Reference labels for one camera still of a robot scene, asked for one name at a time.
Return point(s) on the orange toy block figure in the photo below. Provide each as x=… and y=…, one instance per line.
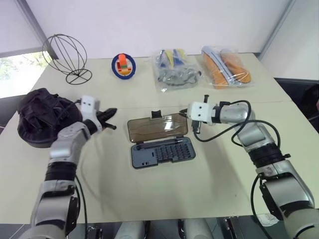
x=123, y=64

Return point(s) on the grey screwdriver bit case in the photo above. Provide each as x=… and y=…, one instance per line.
x=159, y=142

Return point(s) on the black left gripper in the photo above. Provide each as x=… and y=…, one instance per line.
x=101, y=120

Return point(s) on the grey rounded robot shell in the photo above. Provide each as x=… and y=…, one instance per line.
x=131, y=230
x=199, y=229

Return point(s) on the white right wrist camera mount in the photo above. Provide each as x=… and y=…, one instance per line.
x=200, y=112

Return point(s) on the grey window frame bar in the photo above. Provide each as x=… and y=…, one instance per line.
x=37, y=27

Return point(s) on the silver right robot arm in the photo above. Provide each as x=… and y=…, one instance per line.
x=264, y=147

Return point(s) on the bag of blue yellow items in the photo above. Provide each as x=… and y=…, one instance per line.
x=174, y=71

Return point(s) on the bag of orange insoles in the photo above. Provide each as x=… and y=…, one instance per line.
x=226, y=67

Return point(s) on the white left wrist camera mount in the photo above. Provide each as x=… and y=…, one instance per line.
x=87, y=106

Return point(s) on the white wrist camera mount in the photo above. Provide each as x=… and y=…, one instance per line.
x=200, y=112
x=87, y=106

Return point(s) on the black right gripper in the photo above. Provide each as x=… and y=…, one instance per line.
x=196, y=127

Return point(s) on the black cap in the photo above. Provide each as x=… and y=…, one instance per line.
x=42, y=117

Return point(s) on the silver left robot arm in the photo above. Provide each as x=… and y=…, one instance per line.
x=66, y=139

